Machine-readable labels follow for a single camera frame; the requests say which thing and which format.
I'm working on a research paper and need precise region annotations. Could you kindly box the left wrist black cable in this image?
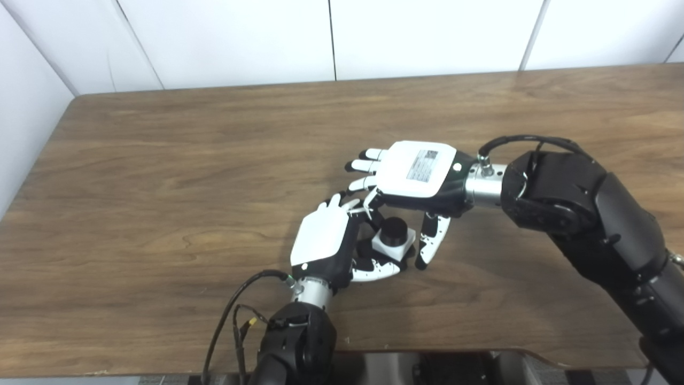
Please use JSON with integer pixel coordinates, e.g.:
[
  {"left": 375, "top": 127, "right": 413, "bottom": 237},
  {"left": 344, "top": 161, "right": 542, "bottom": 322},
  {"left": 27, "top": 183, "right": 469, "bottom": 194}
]
[{"left": 202, "top": 270, "right": 294, "bottom": 385}]

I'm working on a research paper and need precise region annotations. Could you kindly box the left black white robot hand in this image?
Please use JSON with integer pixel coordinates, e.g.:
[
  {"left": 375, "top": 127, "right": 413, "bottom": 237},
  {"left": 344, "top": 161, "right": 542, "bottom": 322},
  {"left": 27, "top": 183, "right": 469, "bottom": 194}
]
[{"left": 290, "top": 194, "right": 401, "bottom": 292}]

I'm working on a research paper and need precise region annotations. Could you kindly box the thin cable with yellow connector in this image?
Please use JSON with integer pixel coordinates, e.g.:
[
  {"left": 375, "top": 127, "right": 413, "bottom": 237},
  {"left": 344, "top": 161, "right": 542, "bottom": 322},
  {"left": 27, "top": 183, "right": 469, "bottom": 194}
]
[{"left": 232, "top": 305, "right": 268, "bottom": 385}]

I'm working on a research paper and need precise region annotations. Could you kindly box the white square piece with hole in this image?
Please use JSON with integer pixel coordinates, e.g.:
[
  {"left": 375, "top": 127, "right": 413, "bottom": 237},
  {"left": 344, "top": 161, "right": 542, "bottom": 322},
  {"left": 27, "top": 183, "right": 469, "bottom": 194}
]
[{"left": 371, "top": 227, "right": 416, "bottom": 261}]

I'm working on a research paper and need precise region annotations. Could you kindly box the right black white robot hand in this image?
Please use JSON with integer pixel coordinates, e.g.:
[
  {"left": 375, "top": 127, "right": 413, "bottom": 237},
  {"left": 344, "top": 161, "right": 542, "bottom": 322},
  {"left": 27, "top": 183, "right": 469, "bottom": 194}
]
[{"left": 345, "top": 141, "right": 476, "bottom": 271}]

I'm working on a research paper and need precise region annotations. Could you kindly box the black peg with square base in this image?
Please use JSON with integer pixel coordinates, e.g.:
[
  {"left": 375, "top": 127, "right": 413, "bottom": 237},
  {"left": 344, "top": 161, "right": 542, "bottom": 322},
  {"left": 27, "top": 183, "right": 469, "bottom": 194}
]
[{"left": 357, "top": 218, "right": 417, "bottom": 268}]

